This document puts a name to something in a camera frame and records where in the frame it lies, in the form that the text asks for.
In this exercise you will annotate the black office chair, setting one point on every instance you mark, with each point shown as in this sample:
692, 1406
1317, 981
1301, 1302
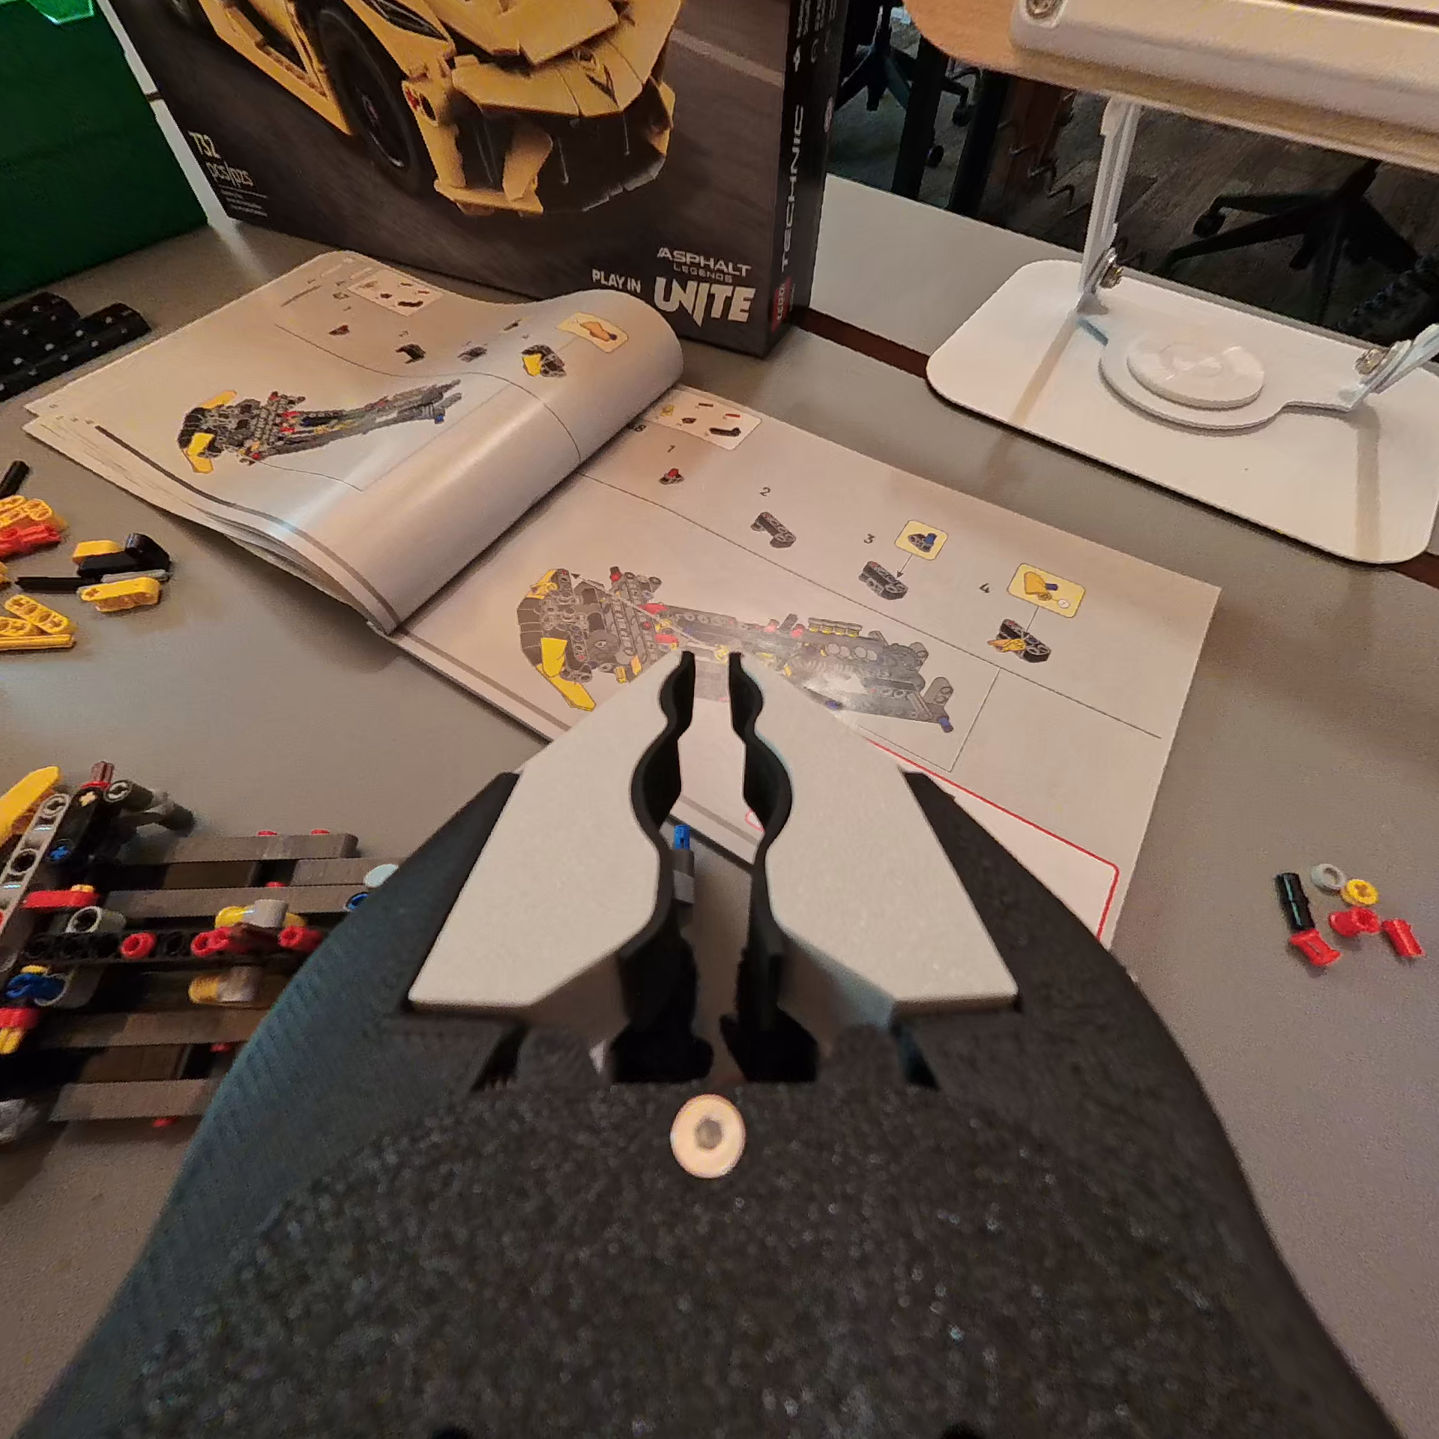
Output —
1337, 215
931, 103

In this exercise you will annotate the black perforated lego plate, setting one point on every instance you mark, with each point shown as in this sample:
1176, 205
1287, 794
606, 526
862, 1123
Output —
76, 349

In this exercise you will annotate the small cluster of lego bushes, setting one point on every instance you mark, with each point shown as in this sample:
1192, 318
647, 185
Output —
1357, 922

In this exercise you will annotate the white metal stand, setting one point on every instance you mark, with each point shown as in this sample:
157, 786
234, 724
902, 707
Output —
1012, 372

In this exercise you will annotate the black lego set box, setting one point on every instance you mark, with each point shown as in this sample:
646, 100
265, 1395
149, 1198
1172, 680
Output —
506, 112

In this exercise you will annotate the wooden instruction board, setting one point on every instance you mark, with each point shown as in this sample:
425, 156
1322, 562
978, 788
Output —
952, 29

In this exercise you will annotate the pile of yellow lego pieces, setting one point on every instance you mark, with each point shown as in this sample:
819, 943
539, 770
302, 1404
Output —
33, 626

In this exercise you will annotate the green plastic bin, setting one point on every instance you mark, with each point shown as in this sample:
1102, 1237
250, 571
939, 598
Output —
76, 167

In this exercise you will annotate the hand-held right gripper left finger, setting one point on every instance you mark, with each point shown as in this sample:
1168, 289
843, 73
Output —
526, 899

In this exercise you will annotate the lego instruction booklet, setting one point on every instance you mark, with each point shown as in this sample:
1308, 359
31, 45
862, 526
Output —
898, 541

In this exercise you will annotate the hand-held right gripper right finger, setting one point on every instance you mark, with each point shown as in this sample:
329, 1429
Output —
886, 899

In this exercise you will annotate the lego car chassis model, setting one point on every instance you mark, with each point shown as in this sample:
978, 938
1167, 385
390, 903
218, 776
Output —
168, 899

